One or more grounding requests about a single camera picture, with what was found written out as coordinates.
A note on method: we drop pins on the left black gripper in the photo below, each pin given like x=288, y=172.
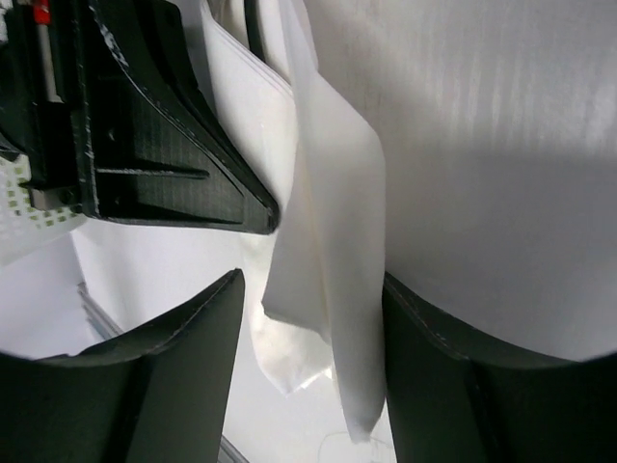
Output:
x=152, y=152

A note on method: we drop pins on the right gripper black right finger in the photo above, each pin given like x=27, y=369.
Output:
x=457, y=394

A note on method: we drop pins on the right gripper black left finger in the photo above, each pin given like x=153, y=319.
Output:
x=157, y=393

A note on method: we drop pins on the white paper napkin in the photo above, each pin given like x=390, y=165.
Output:
x=313, y=285

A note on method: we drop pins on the white perforated basket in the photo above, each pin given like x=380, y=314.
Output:
x=23, y=228

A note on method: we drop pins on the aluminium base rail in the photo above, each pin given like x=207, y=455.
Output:
x=101, y=322

